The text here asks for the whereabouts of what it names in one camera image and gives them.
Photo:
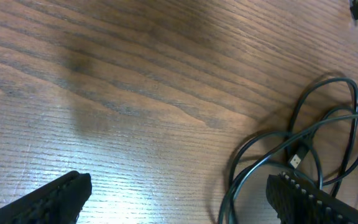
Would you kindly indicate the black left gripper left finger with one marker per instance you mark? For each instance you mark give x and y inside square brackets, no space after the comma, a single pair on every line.
[58,202]

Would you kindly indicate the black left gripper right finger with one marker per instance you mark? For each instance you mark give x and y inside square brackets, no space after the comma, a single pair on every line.
[297,201]

